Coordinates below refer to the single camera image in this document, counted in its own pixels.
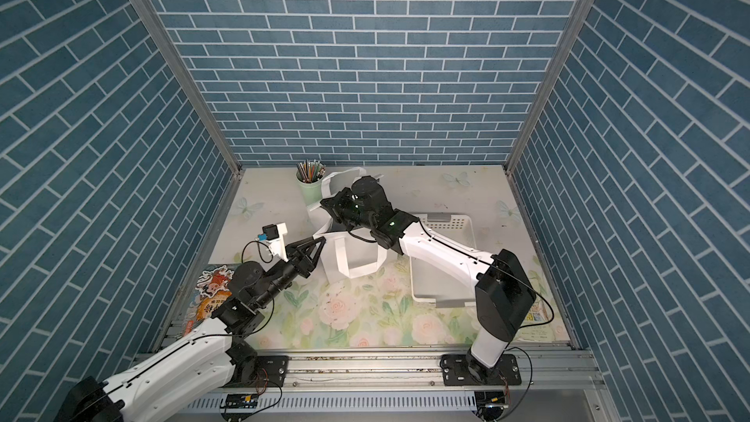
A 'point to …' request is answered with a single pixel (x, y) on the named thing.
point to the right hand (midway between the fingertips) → (320, 201)
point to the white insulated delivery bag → (346, 254)
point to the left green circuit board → (240, 400)
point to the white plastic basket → (433, 283)
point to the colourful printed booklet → (212, 290)
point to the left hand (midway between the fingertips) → (329, 243)
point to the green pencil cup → (312, 191)
